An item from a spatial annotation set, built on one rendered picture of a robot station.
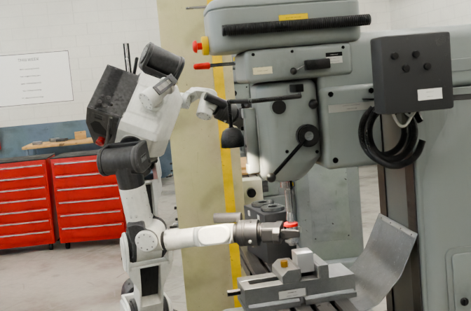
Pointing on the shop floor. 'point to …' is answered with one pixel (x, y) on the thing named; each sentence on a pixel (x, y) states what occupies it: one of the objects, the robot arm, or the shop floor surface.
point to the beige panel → (201, 143)
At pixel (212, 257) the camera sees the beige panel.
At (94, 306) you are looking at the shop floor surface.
